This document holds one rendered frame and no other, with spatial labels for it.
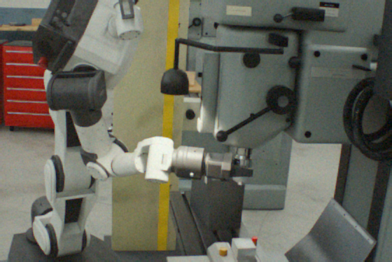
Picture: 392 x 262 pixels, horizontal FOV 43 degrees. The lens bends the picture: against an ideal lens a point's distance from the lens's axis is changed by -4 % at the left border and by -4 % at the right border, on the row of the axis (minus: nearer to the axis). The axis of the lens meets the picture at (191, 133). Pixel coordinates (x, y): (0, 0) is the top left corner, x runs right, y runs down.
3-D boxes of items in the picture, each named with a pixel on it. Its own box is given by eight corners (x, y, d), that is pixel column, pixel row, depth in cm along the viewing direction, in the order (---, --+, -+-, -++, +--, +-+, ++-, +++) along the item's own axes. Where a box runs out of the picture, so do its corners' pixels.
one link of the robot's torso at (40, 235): (33, 240, 221) (31, 213, 218) (75, 232, 232) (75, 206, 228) (46, 262, 205) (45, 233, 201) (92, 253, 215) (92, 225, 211)
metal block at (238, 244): (235, 267, 138) (237, 248, 137) (229, 256, 144) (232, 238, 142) (253, 266, 139) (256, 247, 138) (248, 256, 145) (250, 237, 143)
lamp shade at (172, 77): (155, 90, 133) (156, 66, 131) (180, 89, 137) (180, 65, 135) (168, 96, 127) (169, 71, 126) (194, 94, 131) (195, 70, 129)
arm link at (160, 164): (189, 142, 142) (148, 138, 143) (184, 181, 139) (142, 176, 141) (192, 153, 153) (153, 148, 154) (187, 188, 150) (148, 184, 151)
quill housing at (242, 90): (220, 153, 130) (229, 24, 122) (205, 131, 150) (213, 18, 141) (291, 154, 134) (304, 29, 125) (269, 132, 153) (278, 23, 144)
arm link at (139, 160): (159, 135, 143) (133, 141, 154) (155, 167, 141) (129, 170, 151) (178, 141, 147) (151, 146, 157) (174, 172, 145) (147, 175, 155)
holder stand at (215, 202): (208, 231, 176) (212, 176, 171) (189, 205, 196) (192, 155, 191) (241, 228, 180) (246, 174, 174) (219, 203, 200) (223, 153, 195)
